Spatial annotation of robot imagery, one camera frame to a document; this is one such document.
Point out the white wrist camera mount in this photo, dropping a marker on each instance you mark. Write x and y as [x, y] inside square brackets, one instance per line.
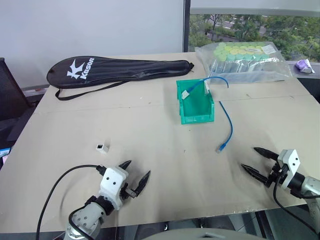
[290, 158]
[112, 182]

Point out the black Kason racket bag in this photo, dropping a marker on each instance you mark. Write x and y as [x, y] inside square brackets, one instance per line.
[112, 68]

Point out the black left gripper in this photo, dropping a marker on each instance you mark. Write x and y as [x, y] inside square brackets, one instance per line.
[128, 193]

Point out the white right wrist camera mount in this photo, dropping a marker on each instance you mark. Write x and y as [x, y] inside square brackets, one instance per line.
[290, 158]

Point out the purple and white packet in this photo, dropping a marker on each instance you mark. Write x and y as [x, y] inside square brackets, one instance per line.
[303, 66]

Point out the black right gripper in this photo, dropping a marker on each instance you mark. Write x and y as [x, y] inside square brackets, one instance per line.
[276, 175]

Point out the black chair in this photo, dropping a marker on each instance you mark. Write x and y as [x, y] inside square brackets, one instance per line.
[12, 100]

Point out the small white connector block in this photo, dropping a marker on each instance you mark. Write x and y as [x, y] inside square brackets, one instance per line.
[102, 147]

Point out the clear bag of green-capped tubes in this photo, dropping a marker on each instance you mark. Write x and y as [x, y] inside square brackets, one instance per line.
[250, 71]

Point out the black window post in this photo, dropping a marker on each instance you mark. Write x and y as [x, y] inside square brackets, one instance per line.
[186, 25]

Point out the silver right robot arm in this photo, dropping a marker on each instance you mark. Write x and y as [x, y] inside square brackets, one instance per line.
[310, 187]

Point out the green plastic storage bin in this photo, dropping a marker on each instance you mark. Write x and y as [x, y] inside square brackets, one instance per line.
[197, 106]

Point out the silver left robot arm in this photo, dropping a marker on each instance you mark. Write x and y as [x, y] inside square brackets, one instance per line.
[87, 218]

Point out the blue and white box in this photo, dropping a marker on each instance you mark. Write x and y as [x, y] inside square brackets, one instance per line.
[4, 153]

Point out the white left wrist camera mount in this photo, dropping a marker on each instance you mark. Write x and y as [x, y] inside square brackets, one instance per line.
[112, 182]

